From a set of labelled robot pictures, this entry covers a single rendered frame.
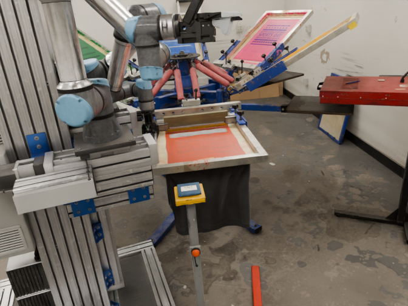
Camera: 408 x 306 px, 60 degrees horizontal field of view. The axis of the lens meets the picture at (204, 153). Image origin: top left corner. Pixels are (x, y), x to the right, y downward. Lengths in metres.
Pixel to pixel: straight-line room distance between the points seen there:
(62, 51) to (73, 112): 0.19
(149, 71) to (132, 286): 1.45
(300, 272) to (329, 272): 0.19
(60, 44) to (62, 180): 0.46
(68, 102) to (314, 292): 1.87
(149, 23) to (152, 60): 0.11
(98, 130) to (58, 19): 0.41
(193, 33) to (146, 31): 0.14
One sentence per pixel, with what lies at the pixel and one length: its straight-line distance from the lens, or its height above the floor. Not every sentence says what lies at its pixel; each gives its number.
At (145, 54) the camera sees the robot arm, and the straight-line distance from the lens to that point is 1.14.
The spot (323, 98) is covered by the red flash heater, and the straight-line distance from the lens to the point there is 2.55.
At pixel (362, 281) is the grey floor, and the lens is 2.61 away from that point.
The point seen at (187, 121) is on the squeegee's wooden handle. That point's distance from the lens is 2.24.
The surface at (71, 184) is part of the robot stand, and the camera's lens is 1.32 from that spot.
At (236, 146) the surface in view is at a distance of 1.96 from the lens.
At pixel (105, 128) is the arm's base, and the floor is 1.31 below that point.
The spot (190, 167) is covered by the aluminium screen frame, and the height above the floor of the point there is 0.99.
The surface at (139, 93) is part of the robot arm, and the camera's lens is 1.78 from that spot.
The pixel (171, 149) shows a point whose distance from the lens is 2.00.
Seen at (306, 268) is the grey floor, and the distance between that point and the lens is 2.62.
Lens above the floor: 1.73
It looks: 24 degrees down
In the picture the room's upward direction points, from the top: 5 degrees counter-clockwise
